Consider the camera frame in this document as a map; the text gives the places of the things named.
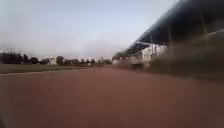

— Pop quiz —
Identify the red-brown track surface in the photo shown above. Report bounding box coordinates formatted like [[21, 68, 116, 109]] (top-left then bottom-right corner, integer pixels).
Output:
[[0, 65, 224, 128]]

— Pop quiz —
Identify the white building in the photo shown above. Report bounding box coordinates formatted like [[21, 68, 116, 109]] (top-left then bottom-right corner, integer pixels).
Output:
[[48, 57, 58, 66]]

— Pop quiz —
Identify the roofed grandstand building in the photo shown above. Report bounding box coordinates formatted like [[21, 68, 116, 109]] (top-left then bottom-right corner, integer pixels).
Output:
[[112, 0, 224, 81]]

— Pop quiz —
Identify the grass field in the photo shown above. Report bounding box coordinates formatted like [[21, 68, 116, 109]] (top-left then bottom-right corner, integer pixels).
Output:
[[0, 63, 90, 75]]

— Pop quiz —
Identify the row of trees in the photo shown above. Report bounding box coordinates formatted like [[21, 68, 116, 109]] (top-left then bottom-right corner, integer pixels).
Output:
[[0, 51, 113, 66]]

